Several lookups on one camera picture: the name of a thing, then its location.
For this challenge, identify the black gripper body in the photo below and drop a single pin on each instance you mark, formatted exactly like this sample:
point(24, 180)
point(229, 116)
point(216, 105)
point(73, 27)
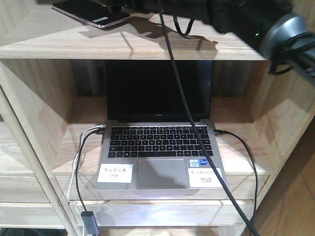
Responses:
point(217, 13)

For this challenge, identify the black smartphone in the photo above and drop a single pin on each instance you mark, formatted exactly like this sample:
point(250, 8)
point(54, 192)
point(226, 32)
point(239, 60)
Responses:
point(90, 13)

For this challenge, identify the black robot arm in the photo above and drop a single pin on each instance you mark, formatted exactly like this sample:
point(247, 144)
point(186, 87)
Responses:
point(269, 27)

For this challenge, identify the silver laptop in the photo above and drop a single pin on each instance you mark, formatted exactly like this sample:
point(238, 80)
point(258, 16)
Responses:
point(158, 136)

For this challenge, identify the light wooden shelf unit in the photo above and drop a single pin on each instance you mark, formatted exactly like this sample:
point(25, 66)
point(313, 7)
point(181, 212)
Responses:
point(42, 117)

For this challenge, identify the grey cable adapter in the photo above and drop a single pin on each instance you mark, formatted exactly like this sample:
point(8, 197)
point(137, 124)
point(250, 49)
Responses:
point(90, 223)

